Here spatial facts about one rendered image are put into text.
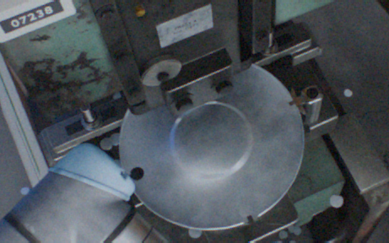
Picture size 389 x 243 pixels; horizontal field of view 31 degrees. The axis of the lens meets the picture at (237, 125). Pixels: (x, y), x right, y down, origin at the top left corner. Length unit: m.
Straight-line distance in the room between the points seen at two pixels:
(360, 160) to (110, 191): 0.66
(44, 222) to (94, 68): 0.19
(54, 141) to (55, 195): 0.50
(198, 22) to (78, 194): 0.30
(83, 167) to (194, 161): 0.42
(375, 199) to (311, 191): 0.12
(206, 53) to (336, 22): 1.21
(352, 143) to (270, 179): 0.24
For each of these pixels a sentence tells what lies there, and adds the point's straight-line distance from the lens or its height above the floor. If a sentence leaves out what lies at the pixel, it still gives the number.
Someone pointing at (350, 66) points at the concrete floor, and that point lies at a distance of 2.07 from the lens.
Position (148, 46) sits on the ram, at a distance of 0.88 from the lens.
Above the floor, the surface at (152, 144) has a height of 0.78.
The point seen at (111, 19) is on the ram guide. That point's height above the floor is 1.19.
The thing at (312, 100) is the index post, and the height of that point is 0.79.
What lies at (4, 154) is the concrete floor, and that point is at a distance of 2.05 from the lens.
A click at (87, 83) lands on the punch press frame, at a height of 1.11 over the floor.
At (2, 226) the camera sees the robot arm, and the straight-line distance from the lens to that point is 0.70.
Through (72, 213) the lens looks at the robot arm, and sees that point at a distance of 0.69.
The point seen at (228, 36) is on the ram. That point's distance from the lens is 0.94.
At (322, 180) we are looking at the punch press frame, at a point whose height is 0.65.
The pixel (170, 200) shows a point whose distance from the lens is 1.09.
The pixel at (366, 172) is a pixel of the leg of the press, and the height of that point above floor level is 0.64.
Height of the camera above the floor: 1.81
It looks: 67 degrees down
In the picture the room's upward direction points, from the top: 3 degrees counter-clockwise
